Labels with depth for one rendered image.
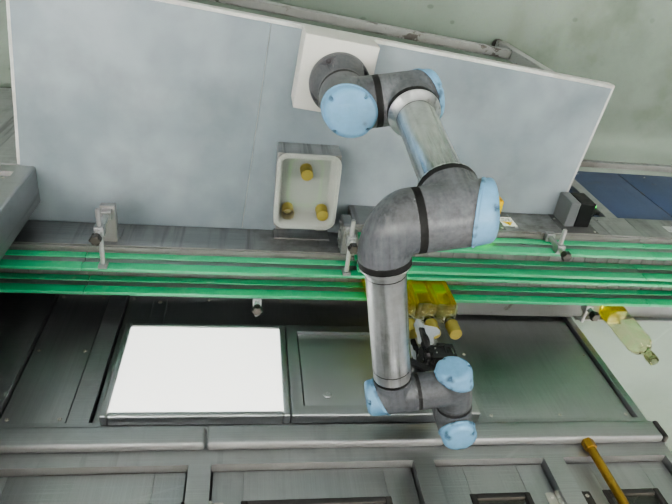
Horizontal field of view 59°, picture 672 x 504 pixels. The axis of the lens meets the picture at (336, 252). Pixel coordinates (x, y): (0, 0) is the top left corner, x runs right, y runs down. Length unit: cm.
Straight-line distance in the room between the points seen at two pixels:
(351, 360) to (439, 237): 70
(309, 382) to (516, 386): 58
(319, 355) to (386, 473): 37
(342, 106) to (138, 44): 57
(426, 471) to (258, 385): 45
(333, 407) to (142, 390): 46
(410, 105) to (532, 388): 87
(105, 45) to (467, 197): 101
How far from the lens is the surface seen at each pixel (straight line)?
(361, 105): 130
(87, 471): 143
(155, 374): 155
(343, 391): 152
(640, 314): 221
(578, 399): 178
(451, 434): 129
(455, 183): 102
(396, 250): 99
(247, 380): 152
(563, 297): 193
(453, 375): 121
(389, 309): 107
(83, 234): 177
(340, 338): 168
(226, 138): 167
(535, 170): 189
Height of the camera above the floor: 231
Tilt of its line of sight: 58 degrees down
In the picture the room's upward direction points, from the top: 167 degrees clockwise
